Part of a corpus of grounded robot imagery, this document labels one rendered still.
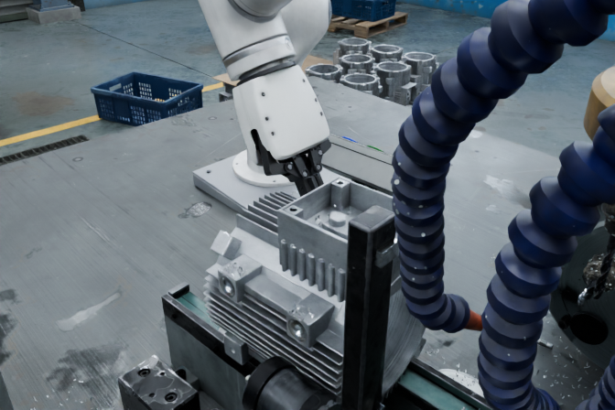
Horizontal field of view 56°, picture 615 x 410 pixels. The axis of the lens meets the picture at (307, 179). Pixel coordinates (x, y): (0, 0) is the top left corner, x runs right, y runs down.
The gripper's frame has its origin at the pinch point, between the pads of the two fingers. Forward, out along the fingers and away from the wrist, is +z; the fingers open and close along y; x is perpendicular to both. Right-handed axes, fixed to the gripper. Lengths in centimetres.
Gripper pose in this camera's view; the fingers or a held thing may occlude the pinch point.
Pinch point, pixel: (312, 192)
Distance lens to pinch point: 70.3
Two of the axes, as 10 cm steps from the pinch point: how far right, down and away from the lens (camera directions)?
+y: -6.8, 3.4, -6.5
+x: 6.4, -1.7, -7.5
